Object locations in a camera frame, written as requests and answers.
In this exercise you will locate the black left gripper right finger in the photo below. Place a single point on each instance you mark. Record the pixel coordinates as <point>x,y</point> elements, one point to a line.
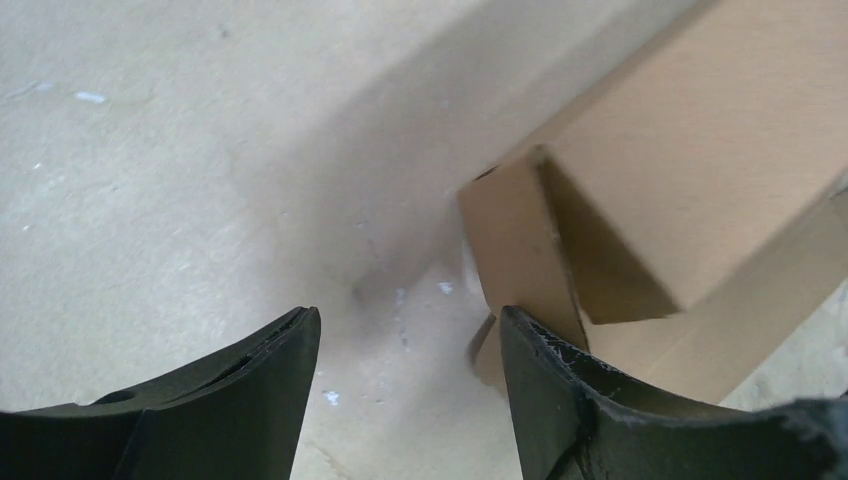
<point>576,417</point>

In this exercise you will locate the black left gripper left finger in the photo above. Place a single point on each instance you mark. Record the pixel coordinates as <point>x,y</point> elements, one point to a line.
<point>234,414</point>

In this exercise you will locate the brown cardboard box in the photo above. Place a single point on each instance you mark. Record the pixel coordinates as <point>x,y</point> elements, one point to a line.
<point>681,218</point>

